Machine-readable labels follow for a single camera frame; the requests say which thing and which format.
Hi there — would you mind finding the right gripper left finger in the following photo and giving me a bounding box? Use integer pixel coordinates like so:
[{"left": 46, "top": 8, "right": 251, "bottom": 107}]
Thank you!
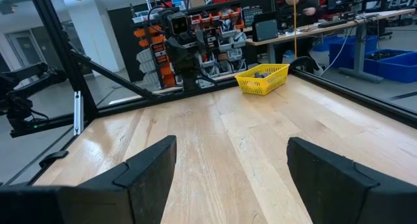
[{"left": 78, "top": 135, "right": 177, "bottom": 224}]

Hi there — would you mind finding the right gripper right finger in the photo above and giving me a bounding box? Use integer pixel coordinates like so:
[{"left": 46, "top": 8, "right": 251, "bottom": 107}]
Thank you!
[{"left": 286, "top": 137, "right": 417, "bottom": 224}]

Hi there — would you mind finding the yellow slotted plastic basket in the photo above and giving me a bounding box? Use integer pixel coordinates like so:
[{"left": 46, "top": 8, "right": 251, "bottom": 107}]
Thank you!
[{"left": 235, "top": 63, "right": 291, "bottom": 96}]

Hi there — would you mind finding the orange grey parts bin rack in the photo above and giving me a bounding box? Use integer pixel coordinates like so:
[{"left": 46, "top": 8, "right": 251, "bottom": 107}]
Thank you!
[{"left": 132, "top": 0, "right": 248, "bottom": 90}]

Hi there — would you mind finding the grey equipment case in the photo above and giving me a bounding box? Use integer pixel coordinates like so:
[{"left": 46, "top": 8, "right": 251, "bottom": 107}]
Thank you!
[{"left": 252, "top": 11, "right": 280, "bottom": 42}]

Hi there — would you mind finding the person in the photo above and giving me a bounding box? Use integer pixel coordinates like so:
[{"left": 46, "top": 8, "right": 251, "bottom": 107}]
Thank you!
[{"left": 276, "top": 0, "right": 323, "bottom": 26}]

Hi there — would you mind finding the black keyboard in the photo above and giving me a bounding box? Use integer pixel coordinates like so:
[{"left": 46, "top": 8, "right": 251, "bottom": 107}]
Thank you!
[{"left": 317, "top": 19, "right": 349, "bottom": 29}]

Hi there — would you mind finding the black frame clip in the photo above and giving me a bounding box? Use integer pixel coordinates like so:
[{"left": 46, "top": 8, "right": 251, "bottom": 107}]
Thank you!
[{"left": 38, "top": 150, "right": 69, "bottom": 169}]

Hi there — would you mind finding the silver metal bracket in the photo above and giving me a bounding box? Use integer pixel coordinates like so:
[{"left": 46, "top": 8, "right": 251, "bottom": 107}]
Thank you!
[{"left": 74, "top": 91, "right": 85, "bottom": 136}]

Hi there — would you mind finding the black curved corner bracket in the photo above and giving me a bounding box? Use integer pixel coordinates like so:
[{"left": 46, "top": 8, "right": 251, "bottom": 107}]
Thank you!
[{"left": 289, "top": 56, "right": 315, "bottom": 74}]

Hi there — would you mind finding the black aluminium table frame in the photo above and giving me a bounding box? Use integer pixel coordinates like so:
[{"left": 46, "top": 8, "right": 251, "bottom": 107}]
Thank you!
[{"left": 0, "top": 0, "right": 417, "bottom": 188}]

